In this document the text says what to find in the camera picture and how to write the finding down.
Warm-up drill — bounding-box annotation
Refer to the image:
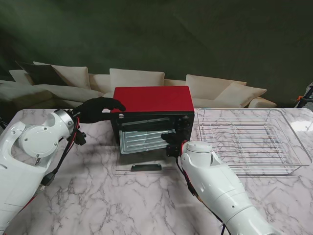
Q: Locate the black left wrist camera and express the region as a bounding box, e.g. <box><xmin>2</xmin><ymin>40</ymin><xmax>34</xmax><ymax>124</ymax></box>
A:
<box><xmin>75</xmin><ymin>131</ymin><xmax>87</xmax><ymax>146</ymax></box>

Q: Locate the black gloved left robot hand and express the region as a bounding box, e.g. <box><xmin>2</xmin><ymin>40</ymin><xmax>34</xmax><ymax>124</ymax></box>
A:
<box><xmin>73</xmin><ymin>96</ymin><xmax>127</xmax><ymax>124</ymax></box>

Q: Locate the dark brown sofa cushion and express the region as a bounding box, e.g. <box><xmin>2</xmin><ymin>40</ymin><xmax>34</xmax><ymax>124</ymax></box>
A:
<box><xmin>16</xmin><ymin>61</ymin><xmax>68</xmax><ymax>86</ymax></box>

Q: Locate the long beige sofa cushion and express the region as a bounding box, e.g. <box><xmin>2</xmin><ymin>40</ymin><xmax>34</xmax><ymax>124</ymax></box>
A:
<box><xmin>33</xmin><ymin>84</ymin><xmax>103</xmax><ymax>106</ymax></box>

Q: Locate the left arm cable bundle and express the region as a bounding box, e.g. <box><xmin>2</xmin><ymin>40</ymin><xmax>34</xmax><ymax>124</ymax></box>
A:
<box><xmin>24</xmin><ymin>117</ymin><xmax>81</xmax><ymax>204</ymax></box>

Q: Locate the white wire dish rack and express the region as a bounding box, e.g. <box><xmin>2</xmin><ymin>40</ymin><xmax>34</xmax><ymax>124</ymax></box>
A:
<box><xmin>197</xmin><ymin>107</ymin><xmax>298</xmax><ymax>177</ymax></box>

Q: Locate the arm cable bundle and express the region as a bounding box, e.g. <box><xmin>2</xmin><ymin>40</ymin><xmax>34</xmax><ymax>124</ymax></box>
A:
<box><xmin>175</xmin><ymin>156</ymin><xmax>228</xmax><ymax>235</ymax></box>
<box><xmin>24</xmin><ymin>117</ymin><xmax>81</xmax><ymax>204</ymax></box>

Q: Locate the beige sofa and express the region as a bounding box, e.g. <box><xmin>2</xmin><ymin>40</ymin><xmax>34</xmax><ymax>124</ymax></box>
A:
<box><xmin>0</xmin><ymin>60</ymin><xmax>278</xmax><ymax>110</ymax></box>

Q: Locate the ribbed metal baking tray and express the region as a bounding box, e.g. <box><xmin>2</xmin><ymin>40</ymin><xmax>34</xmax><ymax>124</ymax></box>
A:
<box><xmin>119</xmin><ymin>130</ymin><xmax>176</xmax><ymax>155</ymax></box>

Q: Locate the glass oven door black handle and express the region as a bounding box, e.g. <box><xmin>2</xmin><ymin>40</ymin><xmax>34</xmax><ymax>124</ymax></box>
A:
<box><xmin>114</xmin><ymin>151</ymin><xmax>179</xmax><ymax>175</ymax></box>

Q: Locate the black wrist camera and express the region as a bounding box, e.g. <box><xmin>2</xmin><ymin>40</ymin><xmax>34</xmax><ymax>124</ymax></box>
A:
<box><xmin>166</xmin><ymin>144</ymin><xmax>183</xmax><ymax>157</ymax></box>
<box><xmin>75</xmin><ymin>131</ymin><xmax>87</xmax><ymax>146</ymax></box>

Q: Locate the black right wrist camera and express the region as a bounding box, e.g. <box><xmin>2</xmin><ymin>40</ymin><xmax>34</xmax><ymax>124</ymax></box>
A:
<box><xmin>166</xmin><ymin>144</ymin><xmax>183</xmax><ymax>157</ymax></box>

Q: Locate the red black toaster oven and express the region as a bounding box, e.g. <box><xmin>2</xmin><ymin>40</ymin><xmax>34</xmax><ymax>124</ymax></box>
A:
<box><xmin>109</xmin><ymin>86</ymin><xmax>196</xmax><ymax>152</ymax></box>

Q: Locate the black stand with orange part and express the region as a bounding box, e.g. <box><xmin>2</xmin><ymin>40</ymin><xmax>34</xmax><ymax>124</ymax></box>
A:
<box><xmin>292</xmin><ymin>82</ymin><xmax>313</xmax><ymax>108</ymax></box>

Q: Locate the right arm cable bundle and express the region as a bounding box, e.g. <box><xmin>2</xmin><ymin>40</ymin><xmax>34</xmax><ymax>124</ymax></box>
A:
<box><xmin>175</xmin><ymin>156</ymin><xmax>228</xmax><ymax>235</ymax></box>

